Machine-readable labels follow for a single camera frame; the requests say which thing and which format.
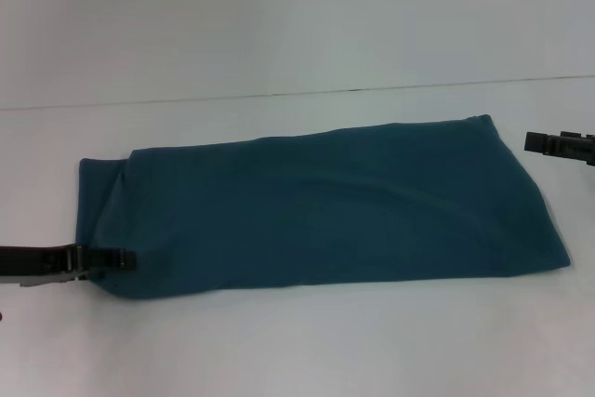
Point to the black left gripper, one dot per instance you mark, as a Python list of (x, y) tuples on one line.
[(32, 263)]

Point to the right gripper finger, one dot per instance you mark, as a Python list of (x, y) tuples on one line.
[(558, 146)]

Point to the teal T-shirt with FREE print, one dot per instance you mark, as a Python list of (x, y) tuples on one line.
[(302, 211)]

